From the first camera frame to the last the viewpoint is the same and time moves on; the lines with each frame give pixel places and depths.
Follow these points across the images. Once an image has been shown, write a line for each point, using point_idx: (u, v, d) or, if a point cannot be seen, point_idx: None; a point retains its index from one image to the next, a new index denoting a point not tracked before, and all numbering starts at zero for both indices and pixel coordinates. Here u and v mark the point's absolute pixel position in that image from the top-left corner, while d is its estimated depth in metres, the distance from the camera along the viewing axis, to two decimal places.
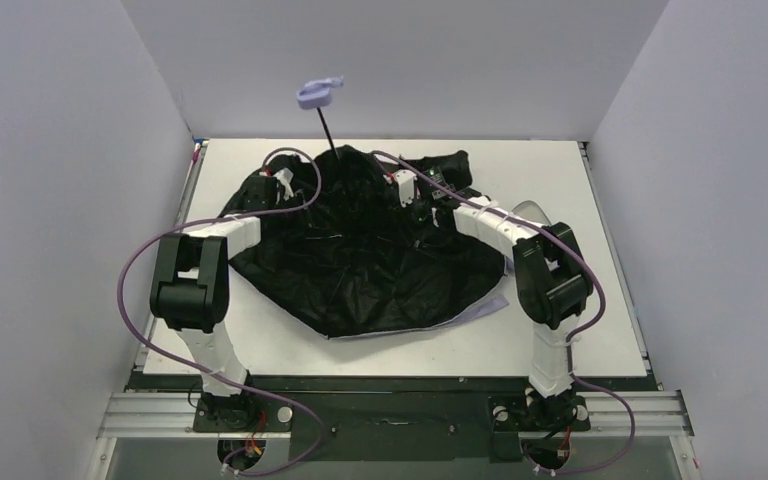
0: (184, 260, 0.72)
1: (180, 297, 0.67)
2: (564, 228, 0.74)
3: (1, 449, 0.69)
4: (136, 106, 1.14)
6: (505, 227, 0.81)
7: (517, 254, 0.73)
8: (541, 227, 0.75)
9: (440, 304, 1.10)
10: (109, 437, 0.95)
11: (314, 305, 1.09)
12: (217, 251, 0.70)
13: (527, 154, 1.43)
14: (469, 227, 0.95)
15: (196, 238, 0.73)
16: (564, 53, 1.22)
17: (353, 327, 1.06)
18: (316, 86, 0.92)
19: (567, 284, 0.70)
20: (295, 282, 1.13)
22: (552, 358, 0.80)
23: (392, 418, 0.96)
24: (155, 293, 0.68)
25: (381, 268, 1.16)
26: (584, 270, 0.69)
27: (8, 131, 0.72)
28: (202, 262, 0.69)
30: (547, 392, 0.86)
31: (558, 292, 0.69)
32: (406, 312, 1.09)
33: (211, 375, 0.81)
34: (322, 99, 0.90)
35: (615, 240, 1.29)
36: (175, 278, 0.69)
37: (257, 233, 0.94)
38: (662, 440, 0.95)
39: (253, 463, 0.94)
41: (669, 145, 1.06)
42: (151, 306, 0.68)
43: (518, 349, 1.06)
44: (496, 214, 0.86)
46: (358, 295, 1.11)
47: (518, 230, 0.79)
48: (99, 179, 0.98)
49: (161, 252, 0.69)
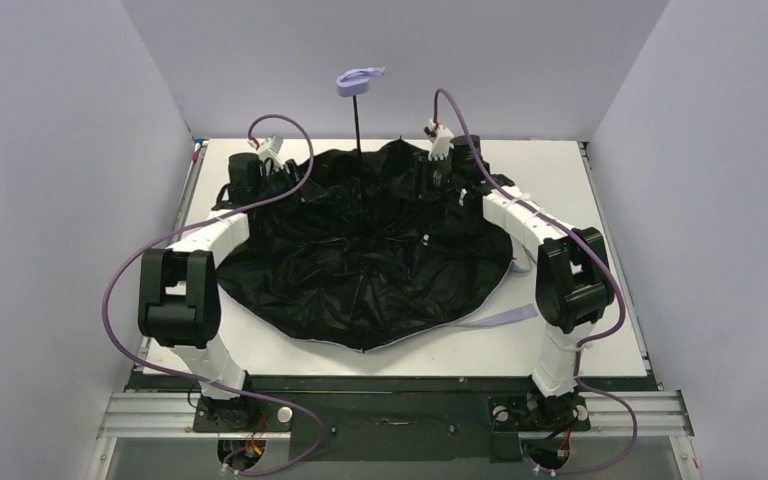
0: (169, 276, 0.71)
1: (169, 317, 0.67)
2: (595, 233, 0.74)
3: (0, 450, 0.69)
4: (136, 105, 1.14)
6: (535, 223, 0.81)
7: (543, 252, 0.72)
8: (570, 229, 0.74)
9: (459, 299, 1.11)
10: (109, 437, 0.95)
11: (335, 313, 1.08)
12: (203, 269, 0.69)
13: (527, 155, 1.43)
14: (501, 218, 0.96)
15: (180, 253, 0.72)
16: (564, 53, 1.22)
17: (382, 331, 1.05)
18: (358, 74, 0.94)
19: (587, 291, 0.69)
20: (312, 298, 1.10)
22: (561, 361, 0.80)
23: (392, 418, 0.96)
24: (145, 314, 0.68)
25: (397, 269, 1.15)
26: (607, 278, 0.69)
27: (7, 131, 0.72)
28: (188, 280, 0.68)
30: (548, 393, 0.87)
31: (578, 297, 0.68)
32: (425, 309, 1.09)
33: (210, 384, 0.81)
34: (361, 87, 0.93)
35: (616, 241, 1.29)
36: (163, 298, 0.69)
37: (244, 229, 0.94)
38: (662, 440, 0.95)
39: (253, 463, 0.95)
41: (669, 145, 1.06)
42: (142, 327, 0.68)
43: (519, 349, 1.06)
44: (527, 211, 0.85)
46: (378, 296, 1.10)
47: (546, 228, 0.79)
48: (99, 179, 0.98)
49: (146, 272, 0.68)
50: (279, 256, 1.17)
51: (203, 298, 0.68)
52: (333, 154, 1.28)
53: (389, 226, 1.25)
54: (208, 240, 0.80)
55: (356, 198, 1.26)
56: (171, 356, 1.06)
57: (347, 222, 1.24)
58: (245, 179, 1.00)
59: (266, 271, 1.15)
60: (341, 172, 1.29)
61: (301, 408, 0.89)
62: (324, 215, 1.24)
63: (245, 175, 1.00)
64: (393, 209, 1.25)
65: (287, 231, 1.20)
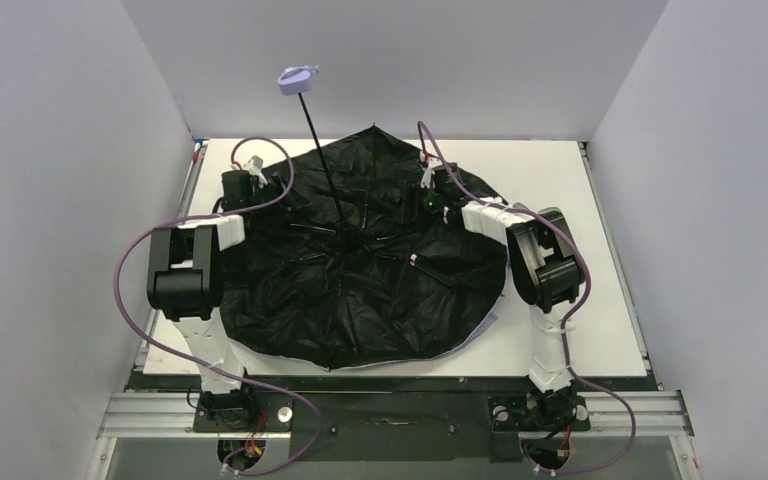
0: (176, 252, 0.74)
1: (176, 285, 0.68)
2: (557, 215, 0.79)
3: (0, 451, 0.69)
4: (136, 106, 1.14)
6: (503, 216, 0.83)
7: (512, 237, 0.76)
8: (536, 214, 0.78)
9: (442, 333, 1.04)
10: (109, 437, 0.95)
11: (310, 334, 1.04)
12: (210, 238, 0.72)
13: (527, 154, 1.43)
14: (470, 224, 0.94)
15: (186, 229, 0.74)
16: (564, 52, 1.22)
17: (355, 354, 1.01)
18: (295, 72, 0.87)
19: (559, 268, 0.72)
20: (287, 320, 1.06)
22: (548, 346, 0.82)
23: (392, 418, 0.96)
24: (153, 283, 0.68)
25: (378, 289, 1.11)
26: (576, 256, 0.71)
27: (8, 131, 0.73)
28: (197, 248, 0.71)
30: (543, 387, 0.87)
31: (551, 276, 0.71)
32: (403, 337, 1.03)
33: (210, 369, 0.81)
34: (302, 85, 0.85)
35: (616, 240, 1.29)
36: (170, 268, 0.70)
37: (242, 231, 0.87)
38: (663, 440, 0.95)
39: (253, 462, 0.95)
41: (669, 145, 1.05)
42: (150, 298, 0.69)
43: (511, 362, 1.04)
44: (494, 206, 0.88)
46: (353, 314, 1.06)
47: (513, 218, 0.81)
48: (99, 180, 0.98)
49: (156, 242, 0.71)
50: (255, 278, 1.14)
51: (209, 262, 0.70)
52: (310, 160, 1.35)
53: (373, 237, 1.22)
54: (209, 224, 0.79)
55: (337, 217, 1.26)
56: (171, 355, 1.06)
57: (331, 237, 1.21)
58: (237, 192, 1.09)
59: (244, 291, 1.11)
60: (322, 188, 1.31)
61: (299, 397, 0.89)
62: (308, 228, 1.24)
63: (238, 186, 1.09)
64: (379, 229, 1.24)
65: (269, 249, 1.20)
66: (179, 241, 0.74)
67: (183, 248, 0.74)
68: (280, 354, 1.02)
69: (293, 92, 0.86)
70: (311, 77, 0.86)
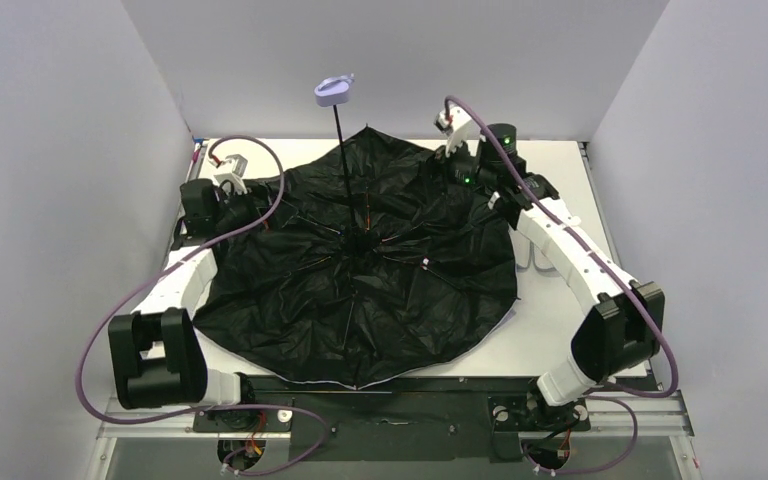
0: (142, 340, 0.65)
1: (154, 389, 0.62)
2: (658, 289, 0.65)
3: None
4: (135, 106, 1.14)
6: (586, 267, 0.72)
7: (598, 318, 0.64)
8: (627, 286, 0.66)
9: (456, 335, 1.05)
10: (109, 437, 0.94)
11: (330, 345, 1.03)
12: (179, 332, 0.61)
13: (527, 155, 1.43)
14: (532, 234, 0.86)
15: (150, 315, 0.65)
16: (564, 53, 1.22)
17: (375, 360, 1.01)
18: (333, 83, 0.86)
19: (631, 350, 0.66)
20: (304, 332, 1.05)
22: (571, 386, 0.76)
23: (392, 418, 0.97)
24: (124, 388, 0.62)
25: (390, 293, 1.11)
26: (655, 343, 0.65)
27: (8, 133, 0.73)
28: (168, 345, 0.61)
30: (553, 402, 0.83)
31: (622, 360, 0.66)
32: (418, 339, 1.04)
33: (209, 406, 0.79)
34: (342, 97, 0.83)
35: (616, 241, 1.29)
36: (141, 368, 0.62)
37: (212, 264, 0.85)
38: (663, 440, 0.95)
39: (253, 462, 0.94)
41: (670, 146, 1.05)
42: (124, 400, 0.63)
43: (514, 365, 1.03)
44: (578, 246, 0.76)
46: (371, 320, 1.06)
47: (599, 273, 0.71)
48: (98, 181, 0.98)
49: (117, 342, 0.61)
50: (261, 293, 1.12)
51: (183, 361, 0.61)
52: (311, 166, 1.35)
53: (379, 238, 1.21)
54: (178, 292, 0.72)
55: (342, 221, 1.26)
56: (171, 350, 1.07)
57: (338, 241, 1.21)
58: (203, 209, 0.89)
59: (253, 309, 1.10)
60: (323, 193, 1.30)
61: (302, 410, 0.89)
62: (310, 233, 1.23)
63: (199, 202, 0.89)
64: (385, 228, 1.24)
65: (275, 258, 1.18)
66: (146, 327, 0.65)
67: (151, 332, 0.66)
68: (307, 379, 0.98)
69: (329, 104, 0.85)
70: (348, 89, 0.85)
